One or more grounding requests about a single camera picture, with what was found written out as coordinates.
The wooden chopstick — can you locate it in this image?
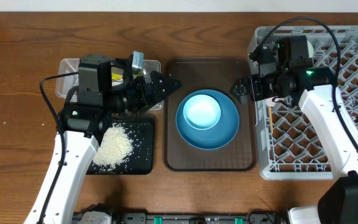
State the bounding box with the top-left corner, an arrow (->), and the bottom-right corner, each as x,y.
268,106 -> 273,134

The brown serving tray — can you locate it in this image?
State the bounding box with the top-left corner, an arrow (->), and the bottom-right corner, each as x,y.
163,57 -> 256,172

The pile of white rice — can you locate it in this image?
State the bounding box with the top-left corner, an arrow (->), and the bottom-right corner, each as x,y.
91,123 -> 143,174

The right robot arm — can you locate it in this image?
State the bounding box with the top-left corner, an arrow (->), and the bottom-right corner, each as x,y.
231,35 -> 358,223

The yellow green snack wrapper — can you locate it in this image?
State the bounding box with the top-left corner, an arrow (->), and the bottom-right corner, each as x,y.
111,73 -> 122,82

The pink cup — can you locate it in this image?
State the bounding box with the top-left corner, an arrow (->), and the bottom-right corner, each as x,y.
265,97 -> 281,107

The dark blue plate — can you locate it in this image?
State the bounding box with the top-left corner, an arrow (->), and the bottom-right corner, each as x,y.
175,90 -> 240,150

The black plastic tray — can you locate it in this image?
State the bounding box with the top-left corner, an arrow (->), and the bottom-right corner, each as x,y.
87,117 -> 154,175

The mint green bowl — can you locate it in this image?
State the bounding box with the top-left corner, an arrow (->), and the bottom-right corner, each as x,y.
307,41 -> 314,58

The light blue bowl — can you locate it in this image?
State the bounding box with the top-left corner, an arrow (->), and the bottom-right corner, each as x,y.
183,94 -> 221,130

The clear plastic waste bin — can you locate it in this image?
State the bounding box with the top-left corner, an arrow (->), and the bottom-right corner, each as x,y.
55,58 -> 165,110

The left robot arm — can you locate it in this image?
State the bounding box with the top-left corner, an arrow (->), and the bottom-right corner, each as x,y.
25,51 -> 181,223

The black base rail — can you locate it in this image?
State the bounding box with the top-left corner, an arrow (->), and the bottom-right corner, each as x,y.
71,203 -> 288,224

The grey dishwasher rack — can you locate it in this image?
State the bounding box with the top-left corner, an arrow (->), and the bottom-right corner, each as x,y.
255,26 -> 358,180

